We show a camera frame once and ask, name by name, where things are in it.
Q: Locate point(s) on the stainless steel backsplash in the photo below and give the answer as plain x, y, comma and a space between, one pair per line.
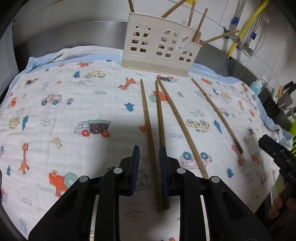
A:
69, 34

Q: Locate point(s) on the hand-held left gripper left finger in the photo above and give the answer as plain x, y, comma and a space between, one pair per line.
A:
136, 171

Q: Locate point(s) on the cartoon printed blanket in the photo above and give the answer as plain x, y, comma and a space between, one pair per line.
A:
69, 104

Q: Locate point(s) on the green plastic item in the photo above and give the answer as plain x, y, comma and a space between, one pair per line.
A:
293, 139

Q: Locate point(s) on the metal water valve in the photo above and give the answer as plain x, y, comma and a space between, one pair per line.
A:
248, 49

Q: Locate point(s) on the dark kitchen rack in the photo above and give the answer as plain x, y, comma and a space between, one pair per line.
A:
277, 99

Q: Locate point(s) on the cream plastic utensil holder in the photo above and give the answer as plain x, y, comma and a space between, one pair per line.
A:
152, 46

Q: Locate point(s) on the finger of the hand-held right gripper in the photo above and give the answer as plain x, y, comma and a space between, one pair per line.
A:
270, 148

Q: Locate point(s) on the brown wooden chopstick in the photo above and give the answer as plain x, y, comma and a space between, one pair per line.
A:
200, 24
146, 115
219, 36
178, 120
215, 111
131, 5
173, 8
159, 111
191, 14

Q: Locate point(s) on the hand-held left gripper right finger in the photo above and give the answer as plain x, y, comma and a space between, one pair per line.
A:
163, 173

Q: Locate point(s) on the person's right hand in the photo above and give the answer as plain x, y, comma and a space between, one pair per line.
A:
284, 204

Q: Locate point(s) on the teal soap pump bottle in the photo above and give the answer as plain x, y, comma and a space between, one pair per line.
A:
255, 87

